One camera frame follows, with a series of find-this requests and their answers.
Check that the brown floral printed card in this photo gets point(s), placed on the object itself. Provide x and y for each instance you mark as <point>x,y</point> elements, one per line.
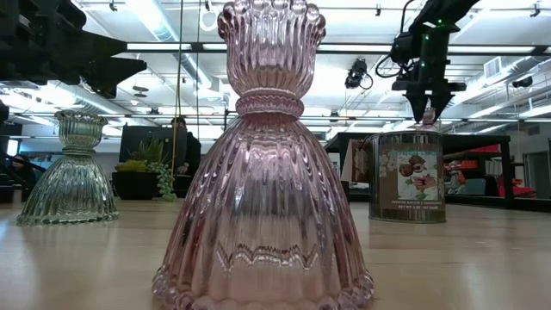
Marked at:
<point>361,163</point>

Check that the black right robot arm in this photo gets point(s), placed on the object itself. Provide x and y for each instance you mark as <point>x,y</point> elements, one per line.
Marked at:
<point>447,10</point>

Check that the clear glass jar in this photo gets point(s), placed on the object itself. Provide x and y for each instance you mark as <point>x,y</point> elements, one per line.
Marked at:
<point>406,181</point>

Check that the green leafy sprig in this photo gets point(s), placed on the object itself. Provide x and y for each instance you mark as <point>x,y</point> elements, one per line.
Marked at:
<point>133,185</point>

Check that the black monitor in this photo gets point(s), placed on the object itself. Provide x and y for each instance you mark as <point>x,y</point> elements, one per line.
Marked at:
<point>138,140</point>

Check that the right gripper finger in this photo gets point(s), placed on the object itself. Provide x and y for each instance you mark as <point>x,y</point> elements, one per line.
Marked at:
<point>441,100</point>
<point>417,101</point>

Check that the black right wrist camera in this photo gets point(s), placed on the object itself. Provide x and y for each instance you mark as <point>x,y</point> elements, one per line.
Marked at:
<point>404,47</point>

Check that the red plastic crate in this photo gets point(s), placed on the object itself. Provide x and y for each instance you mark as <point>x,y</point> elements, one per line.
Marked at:
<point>516,189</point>

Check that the person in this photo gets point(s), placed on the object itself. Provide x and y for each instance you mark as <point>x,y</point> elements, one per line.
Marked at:
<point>191,150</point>
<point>20,172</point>

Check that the clear ribbed glass vase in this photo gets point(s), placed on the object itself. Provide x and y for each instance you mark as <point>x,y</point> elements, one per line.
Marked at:
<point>71,181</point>

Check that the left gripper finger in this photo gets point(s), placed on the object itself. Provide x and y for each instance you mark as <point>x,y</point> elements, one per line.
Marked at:
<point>114,75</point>
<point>94,46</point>

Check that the black overhead camera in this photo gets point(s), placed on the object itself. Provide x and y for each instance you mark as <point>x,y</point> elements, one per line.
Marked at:
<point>356,73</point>

